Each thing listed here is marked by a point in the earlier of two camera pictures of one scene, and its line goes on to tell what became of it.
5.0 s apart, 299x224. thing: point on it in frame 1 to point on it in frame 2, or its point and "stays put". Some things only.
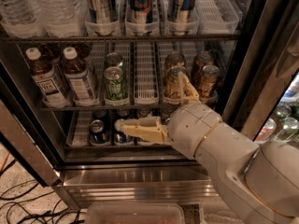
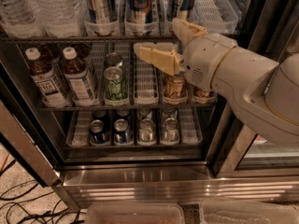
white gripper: x=191 y=124 to x=206 y=60
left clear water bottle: x=19 y=15 stays put
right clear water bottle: x=57 y=10 stays put
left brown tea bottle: x=47 y=82 stays put
